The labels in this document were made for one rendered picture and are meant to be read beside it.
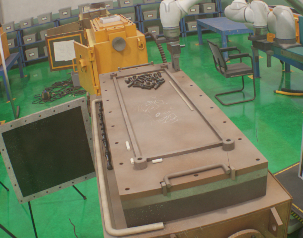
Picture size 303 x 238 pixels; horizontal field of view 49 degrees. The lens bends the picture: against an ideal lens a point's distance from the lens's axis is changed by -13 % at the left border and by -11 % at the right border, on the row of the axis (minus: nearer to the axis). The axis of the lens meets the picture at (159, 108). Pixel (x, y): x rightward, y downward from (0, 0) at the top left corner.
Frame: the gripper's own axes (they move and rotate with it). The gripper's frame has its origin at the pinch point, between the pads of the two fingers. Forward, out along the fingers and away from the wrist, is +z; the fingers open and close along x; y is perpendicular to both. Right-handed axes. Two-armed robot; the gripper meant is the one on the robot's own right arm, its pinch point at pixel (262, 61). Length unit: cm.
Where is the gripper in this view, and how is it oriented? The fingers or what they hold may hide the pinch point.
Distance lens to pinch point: 222.6
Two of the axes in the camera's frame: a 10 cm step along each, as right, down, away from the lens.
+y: 9.2, -2.4, 3.1
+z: 1.1, 9.2, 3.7
